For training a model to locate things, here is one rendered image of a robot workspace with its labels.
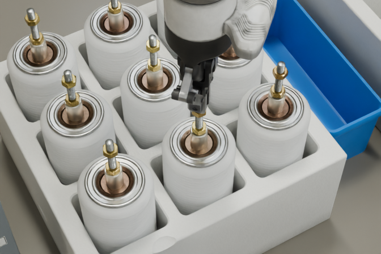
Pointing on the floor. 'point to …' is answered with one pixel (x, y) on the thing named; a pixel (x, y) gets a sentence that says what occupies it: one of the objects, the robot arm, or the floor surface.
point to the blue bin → (322, 75)
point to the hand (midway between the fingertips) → (198, 96)
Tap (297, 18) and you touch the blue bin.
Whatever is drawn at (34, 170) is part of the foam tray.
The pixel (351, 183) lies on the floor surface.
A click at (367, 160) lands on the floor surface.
